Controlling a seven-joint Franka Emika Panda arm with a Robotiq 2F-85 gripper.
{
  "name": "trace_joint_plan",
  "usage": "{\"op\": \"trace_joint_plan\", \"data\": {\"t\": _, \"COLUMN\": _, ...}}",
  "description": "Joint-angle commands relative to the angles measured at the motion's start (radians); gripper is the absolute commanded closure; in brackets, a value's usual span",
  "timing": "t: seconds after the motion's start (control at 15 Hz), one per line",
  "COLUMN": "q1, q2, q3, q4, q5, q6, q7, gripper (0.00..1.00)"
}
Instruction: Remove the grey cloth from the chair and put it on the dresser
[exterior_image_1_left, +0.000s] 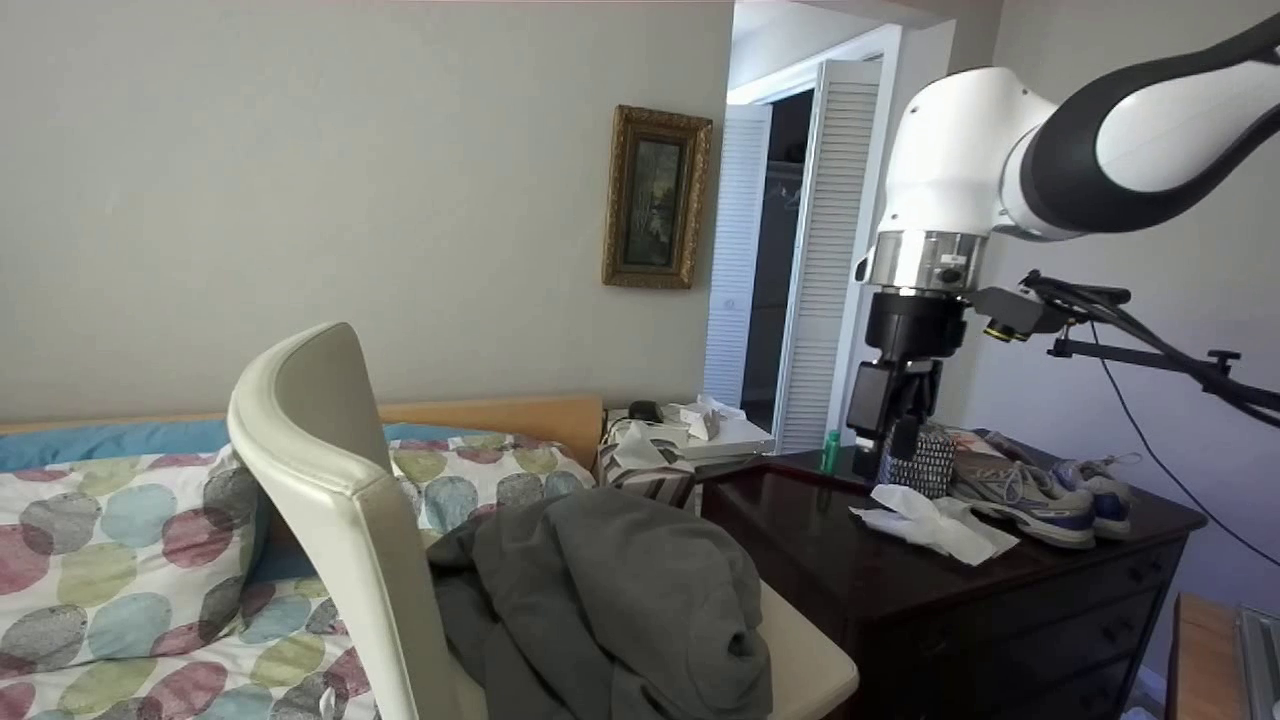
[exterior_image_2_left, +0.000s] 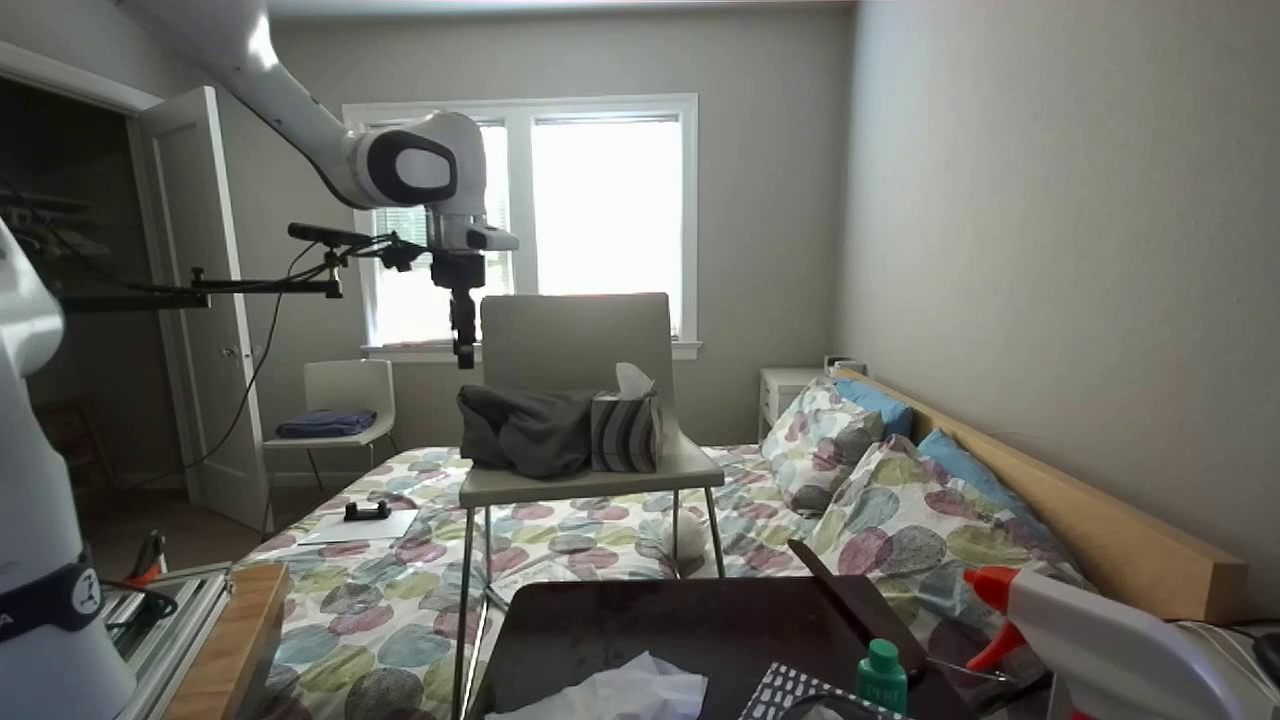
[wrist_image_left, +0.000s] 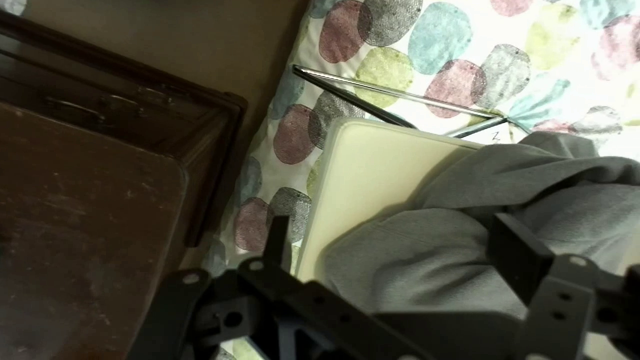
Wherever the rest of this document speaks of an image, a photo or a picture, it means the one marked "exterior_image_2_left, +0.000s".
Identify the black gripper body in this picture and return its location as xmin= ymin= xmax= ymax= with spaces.
xmin=427 ymin=244 xmax=492 ymax=343

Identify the grey fleece cloth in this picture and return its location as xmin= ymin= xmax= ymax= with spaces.
xmin=455 ymin=378 xmax=601 ymax=485

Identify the white robot base shell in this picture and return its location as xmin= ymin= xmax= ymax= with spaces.
xmin=0 ymin=214 xmax=146 ymax=720

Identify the white chair with metal legs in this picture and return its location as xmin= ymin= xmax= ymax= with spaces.
xmin=450 ymin=290 xmax=734 ymax=720

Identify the small white side chair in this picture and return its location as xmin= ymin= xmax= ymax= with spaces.
xmin=261 ymin=355 xmax=404 ymax=501

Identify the blue folded garment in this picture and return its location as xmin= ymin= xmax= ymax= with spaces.
xmin=274 ymin=406 xmax=381 ymax=442

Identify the white framed window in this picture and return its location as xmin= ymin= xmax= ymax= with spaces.
xmin=342 ymin=86 xmax=704 ymax=361

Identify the grey striped cushion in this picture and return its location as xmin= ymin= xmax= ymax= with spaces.
xmin=589 ymin=355 xmax=670 ymax=479

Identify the floral bed duvet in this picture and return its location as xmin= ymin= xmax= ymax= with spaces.
xmin=227 ymin=436 xmax=1100 ymax=720

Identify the white door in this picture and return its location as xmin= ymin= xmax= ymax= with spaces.
xmin=123 ymin=83 xmax=279 ymax=535

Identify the white nightstand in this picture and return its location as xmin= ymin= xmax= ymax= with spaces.
xmin=758 ymin=365 xmax=842 ymax=438

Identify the small floral pillow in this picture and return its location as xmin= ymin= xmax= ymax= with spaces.
xmin=760 ymin=378 xmax=889 ymax=519

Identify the white crumpled tissue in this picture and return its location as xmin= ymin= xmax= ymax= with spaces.
xmin=487 ymin=646 xmax=714 ymax=720

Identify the light wooden board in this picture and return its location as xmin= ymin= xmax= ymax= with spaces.
xmin=160 ymin=560 xmax=297 ymax=720

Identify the small blue pillow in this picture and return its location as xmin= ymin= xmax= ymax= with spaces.
xmin=826 ymin=371 xmax=928 ymax=442

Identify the black mesh organizer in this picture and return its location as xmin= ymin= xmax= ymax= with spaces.
xmin=738 ymin=658 xmax=874 ymax=720

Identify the large floral pillow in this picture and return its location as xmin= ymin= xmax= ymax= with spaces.
xmin=802 ymin=436 xmax=1088 ymax=631

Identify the long blue pillow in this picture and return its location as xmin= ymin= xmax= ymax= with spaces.
xmin=911 ymin=425 xmax=1073 ymax=565

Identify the red-capped bottle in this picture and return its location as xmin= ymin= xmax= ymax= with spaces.
xmin=858 ymin=634 xmax=911 ymax=714

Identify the light wooden headboard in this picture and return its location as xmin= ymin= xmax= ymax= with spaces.
xmin=843 ymin=365 xmax=1254 ymax=626

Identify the white spray bottle orange trigger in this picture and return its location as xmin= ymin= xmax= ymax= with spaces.
xmin=965 ymin=565 xmax=1280 ymax=720

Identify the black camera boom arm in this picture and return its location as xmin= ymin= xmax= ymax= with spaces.
xmin=56 ymin=265 xmax=351 ymax=315

